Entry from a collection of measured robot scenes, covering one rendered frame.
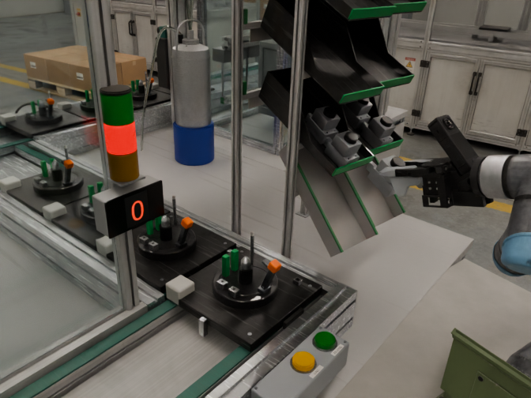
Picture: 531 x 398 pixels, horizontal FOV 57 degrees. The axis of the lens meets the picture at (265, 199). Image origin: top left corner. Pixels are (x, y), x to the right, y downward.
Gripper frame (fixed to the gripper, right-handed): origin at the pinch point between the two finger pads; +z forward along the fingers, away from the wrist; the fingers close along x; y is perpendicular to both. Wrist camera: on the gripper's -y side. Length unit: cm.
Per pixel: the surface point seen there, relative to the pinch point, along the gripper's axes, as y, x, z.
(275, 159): 6, 43, 91
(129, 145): -15, -48, 15
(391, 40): -34, 124, 87
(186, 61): -36, 12, 91
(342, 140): -6.8, -3.3, 9.4
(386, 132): -5.4, 13.2, 10.8
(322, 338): 27.1, -25.7, 1.4
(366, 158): -1.2, 3.4, 9.5
